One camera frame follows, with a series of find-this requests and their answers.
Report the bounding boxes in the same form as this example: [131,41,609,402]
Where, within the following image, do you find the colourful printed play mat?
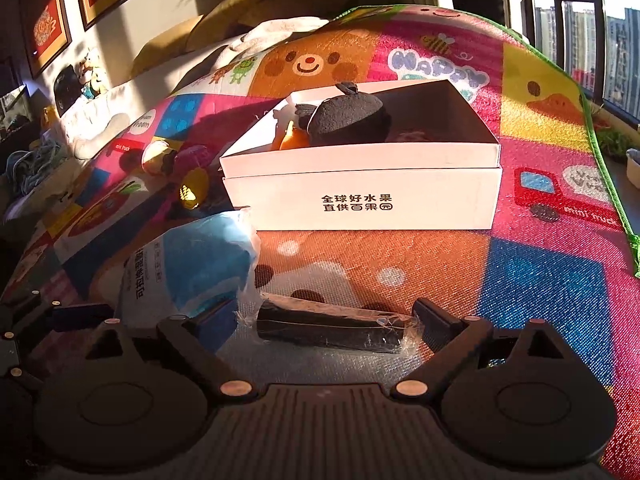
[0,5,640,480]

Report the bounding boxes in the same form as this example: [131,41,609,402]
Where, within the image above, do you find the plastic-wrapped bar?
[235,290,426,356]

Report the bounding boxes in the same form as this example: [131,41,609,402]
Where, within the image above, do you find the dark round object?
[52,66,85,113]

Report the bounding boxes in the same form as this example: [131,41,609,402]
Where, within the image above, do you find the yellow toy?
[180,167,210,211]

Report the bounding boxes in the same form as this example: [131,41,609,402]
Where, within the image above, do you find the blue cloth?
[5,139,68,196]

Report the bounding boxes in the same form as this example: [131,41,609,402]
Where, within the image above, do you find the small plush toys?
[75,49,110,100]

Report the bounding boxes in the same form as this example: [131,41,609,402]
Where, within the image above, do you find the cream round toy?
[141,140,176,177]

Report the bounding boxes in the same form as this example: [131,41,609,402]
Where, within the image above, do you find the black window frame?
[500,0,640,126]

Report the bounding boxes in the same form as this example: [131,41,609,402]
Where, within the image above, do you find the pink mesh toy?
[172,144,213,177]

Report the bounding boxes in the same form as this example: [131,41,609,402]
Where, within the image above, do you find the low green plants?
[592,105,633,161]

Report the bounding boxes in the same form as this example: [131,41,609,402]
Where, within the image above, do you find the white bone-shaped plush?
[64,111,132,160]

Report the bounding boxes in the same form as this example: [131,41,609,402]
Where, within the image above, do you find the blue white tissue packet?
[117,208,262,331]

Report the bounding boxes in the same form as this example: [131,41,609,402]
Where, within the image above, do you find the white cardboard box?
[219,79,503,232]

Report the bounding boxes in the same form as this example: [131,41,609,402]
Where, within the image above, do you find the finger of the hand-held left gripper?
[47,302,117,333]
[0,287,43,323]

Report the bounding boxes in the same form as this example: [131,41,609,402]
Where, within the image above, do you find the orange toy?
[271,120,308,152]

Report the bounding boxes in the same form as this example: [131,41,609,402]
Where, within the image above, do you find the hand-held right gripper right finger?
[391,299,566,403]

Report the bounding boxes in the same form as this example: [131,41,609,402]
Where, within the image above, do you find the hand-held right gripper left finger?
[85,299,257,403]

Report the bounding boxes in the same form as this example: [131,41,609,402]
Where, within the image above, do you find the black plush toy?
[295,82,393,148]

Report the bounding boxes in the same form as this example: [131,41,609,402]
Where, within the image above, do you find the white blanket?
[215,16,331,68]

